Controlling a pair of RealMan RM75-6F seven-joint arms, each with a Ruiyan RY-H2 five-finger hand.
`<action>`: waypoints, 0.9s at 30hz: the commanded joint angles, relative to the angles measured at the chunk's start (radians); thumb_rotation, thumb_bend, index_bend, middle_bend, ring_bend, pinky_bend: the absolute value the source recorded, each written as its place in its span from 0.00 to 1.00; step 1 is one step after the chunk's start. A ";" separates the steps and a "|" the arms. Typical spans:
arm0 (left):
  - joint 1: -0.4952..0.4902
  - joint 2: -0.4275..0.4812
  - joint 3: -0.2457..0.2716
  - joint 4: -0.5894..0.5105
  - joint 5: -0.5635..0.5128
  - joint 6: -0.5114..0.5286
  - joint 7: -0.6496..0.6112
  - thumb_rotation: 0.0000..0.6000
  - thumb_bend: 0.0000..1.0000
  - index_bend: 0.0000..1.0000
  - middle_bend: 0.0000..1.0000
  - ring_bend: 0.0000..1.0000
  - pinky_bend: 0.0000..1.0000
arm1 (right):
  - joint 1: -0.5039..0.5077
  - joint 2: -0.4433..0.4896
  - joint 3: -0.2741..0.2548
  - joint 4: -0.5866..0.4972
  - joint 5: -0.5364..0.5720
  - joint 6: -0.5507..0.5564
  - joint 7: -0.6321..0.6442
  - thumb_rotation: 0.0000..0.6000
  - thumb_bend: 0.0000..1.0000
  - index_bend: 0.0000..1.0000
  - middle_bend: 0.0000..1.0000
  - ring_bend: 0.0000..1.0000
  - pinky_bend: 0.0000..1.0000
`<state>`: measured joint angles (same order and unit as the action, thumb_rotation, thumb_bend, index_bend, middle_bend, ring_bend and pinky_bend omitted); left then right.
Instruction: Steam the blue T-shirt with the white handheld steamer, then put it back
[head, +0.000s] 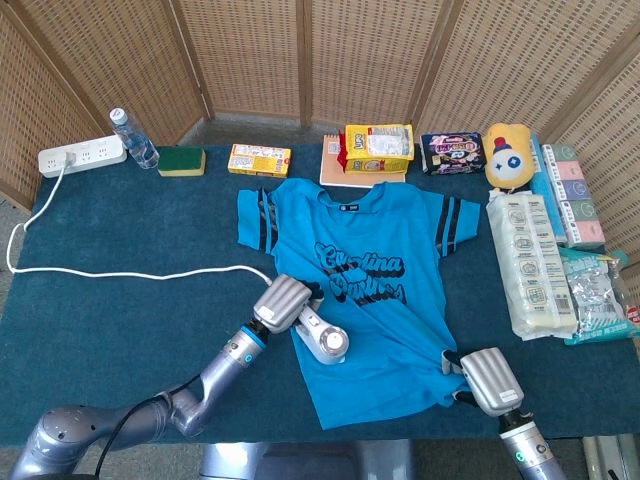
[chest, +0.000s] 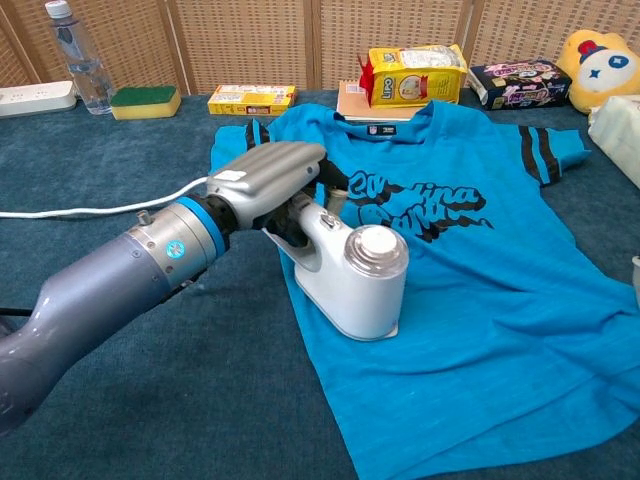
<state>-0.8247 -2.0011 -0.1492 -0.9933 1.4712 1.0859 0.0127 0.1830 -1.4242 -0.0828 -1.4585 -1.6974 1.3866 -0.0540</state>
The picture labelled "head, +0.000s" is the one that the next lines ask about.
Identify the grey metal frame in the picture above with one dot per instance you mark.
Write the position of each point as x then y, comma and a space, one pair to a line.
607, 457

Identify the yellow snack bag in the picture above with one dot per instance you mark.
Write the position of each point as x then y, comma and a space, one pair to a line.
380, 150

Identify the dark teal table cloth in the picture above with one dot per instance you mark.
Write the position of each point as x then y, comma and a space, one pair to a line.
125, 225

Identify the white power strip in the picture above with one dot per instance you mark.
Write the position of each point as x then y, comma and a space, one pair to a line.
90, 155

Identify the grey robot torso base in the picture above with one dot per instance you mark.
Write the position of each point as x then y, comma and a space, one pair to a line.
300, 460

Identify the yellow plush toy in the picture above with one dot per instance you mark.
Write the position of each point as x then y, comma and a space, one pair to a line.
507, 160

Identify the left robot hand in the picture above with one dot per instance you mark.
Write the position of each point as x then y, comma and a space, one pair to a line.
282, 302

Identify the tan spiral notebook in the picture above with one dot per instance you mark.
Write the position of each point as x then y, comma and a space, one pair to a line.
332, 172

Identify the pastel tissue multipack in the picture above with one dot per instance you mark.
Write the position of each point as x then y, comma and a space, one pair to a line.
575, 200

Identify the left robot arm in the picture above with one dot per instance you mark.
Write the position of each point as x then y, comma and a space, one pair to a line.
215, 380

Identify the yellow orange small box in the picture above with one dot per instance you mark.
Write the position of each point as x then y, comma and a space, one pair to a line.
260, 161

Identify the wicker folding screen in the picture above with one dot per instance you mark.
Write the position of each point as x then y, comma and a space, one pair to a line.
250, 50

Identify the long light blue box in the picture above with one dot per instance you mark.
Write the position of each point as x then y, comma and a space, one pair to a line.
545, 195

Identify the blue printed t-shirt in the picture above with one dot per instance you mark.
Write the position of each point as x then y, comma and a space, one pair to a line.
380, 225

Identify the white handheld garment steamer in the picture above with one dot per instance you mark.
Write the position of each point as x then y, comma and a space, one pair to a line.
330, 345

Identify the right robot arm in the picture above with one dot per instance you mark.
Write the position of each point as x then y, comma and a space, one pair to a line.
532, 452

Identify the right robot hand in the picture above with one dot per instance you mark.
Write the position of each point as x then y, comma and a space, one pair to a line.
492, 382

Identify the green clear plastic bag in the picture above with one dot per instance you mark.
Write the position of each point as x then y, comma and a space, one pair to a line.
595, 295

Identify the long white wipes pack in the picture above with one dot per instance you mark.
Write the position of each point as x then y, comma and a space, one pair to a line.
532, 265

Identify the green and yellow sponge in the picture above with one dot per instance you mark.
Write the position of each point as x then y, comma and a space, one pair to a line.
181, 161

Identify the dark purple pad pack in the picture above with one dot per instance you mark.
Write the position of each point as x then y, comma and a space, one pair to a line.
452, 152

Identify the clear plastic water bottle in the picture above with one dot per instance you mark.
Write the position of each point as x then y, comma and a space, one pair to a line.
137, 145

